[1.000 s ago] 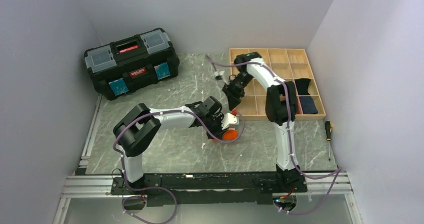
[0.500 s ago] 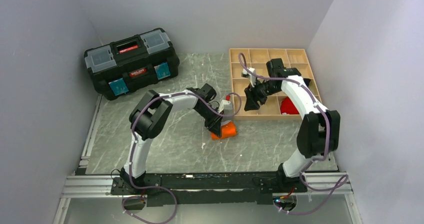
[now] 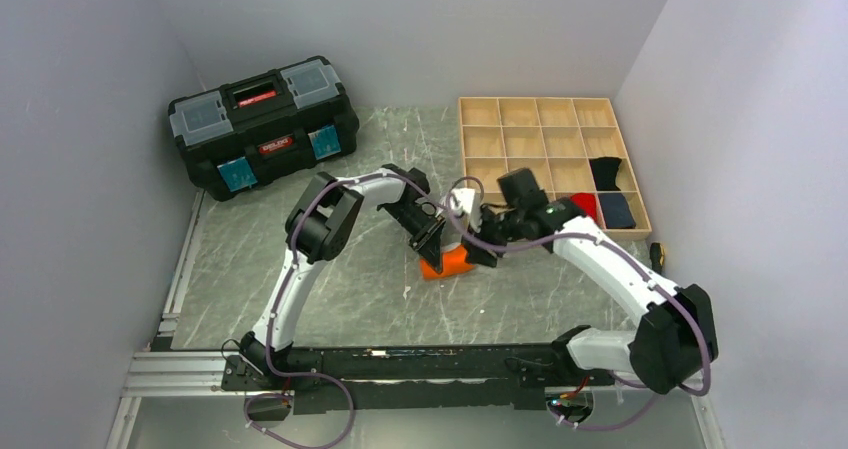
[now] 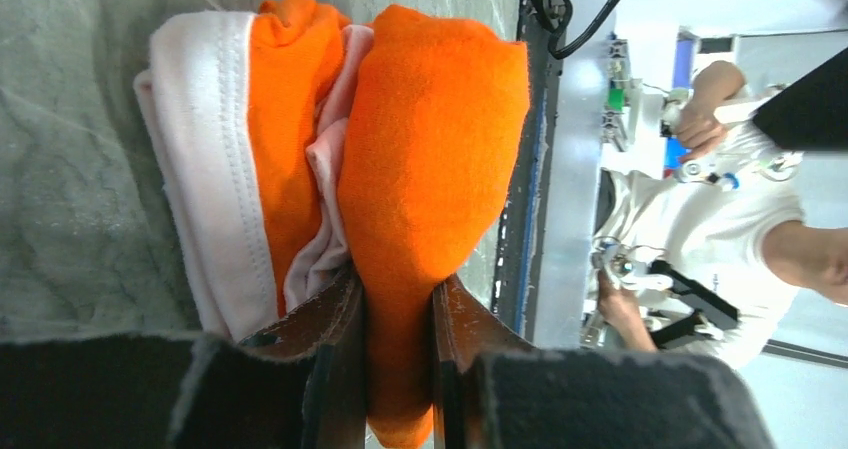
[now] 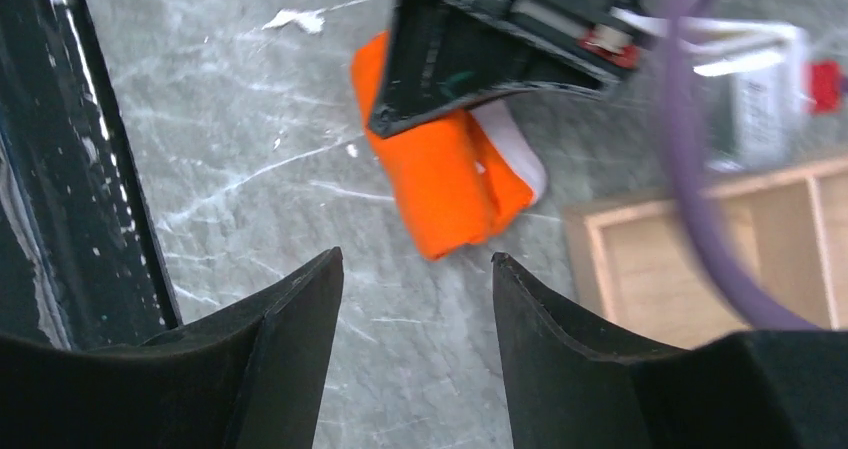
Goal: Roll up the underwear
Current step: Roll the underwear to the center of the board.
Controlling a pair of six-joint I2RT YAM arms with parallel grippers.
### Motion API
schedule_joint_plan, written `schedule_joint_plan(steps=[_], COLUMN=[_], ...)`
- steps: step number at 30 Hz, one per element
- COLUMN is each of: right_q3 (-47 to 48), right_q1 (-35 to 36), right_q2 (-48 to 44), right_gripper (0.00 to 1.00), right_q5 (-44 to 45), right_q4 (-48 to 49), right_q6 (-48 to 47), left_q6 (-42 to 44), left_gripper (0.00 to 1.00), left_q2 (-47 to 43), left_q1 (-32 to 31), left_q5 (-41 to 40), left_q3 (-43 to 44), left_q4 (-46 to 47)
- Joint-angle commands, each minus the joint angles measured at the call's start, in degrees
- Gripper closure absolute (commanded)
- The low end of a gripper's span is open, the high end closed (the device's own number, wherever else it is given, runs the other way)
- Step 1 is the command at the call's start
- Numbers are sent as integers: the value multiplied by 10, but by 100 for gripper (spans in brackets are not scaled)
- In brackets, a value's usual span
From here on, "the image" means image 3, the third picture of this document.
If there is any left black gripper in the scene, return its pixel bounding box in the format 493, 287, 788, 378
383, 204, 449, 277

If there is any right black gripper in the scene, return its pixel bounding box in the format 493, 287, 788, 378
461, 204, 524, 268

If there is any orange underwear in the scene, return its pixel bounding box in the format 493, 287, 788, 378
419, 242, 475, 280

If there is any wooden compartment tray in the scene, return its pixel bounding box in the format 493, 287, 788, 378
458, 96, 653, 241

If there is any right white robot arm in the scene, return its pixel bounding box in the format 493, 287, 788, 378
444, 168, 718, 396

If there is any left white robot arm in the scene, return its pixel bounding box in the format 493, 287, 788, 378
239, 164, 446, 389

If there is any red rolled underwear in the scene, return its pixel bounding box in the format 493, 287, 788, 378
570, 193, 598, 221

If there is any dark blue rolled underwear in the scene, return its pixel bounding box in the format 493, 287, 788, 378
598, 192, 636, 229

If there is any black rolled underwear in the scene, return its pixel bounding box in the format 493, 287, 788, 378
589, 156, 622, 192

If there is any yellow black screwdriver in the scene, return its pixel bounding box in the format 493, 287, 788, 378
649, 242, 665, 272

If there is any black plastic toolbox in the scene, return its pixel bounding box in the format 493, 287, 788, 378
167, 56, 360, 201

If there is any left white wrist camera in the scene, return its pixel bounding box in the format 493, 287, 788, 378
422, 195, 450, 215

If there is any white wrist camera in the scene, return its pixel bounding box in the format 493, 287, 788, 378
445, 188, 482, 232
422, 195, 450, 215

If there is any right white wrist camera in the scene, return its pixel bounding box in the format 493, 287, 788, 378
445, 188, 482, 232

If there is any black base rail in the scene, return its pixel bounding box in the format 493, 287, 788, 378
220, 344, 613, 415

